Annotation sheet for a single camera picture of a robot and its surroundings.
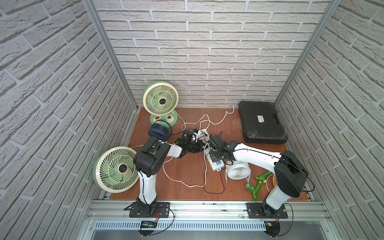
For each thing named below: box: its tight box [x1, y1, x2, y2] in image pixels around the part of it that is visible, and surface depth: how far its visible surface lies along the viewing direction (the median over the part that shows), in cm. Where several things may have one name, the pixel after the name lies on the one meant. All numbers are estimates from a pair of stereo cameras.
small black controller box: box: [141, 220, 158, 228], surface depth 73 cm
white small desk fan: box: [225, 160, 251, 183], surface depth 80 cm
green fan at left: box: [93, 146, 140, 193], surface depth 73 cm
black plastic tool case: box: [238, 101, 288, 145], surface depth 103 cm
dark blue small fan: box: [148, 123, 170, 140], surface depth 95 cm
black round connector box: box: [264, 221, 281, 237], surface depth 72 cm
